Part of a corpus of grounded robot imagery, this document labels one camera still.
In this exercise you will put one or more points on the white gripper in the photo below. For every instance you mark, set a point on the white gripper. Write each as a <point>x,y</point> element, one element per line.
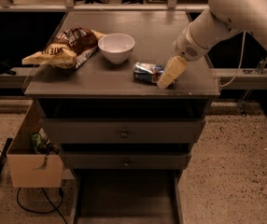
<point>186,48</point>

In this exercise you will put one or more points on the blue silver redbull can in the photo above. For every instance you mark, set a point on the blue silver redbull can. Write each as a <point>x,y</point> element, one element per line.
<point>148,72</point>

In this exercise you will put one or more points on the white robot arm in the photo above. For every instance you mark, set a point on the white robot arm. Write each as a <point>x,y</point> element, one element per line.
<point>222,20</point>

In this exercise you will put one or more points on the grey drawer cabinet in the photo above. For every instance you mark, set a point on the grey drawer cabinet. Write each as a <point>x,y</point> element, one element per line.
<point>103,91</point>

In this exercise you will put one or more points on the grey top drawer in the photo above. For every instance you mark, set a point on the grey top drawer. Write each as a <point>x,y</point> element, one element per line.
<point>80,131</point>

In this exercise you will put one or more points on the grey middle drawer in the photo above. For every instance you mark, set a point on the grey middle drawer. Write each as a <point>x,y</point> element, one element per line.
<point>125,160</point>

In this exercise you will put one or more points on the open grey bottom drawer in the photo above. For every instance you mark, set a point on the open grey bottom drawer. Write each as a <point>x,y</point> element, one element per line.
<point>126,197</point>

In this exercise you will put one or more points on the white ceramic bowl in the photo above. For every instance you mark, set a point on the white ceramic bowl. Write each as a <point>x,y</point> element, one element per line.
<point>116,48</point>

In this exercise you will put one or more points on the brown yellow chip bag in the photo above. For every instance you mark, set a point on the brown yellow chip bag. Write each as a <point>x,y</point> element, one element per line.
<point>68,50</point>

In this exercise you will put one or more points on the green snack packet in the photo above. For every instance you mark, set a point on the green snack packet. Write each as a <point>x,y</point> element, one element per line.
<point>37,142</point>

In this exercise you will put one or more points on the cardboard box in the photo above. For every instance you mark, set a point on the cardboard box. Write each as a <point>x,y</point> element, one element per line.
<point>29,169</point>

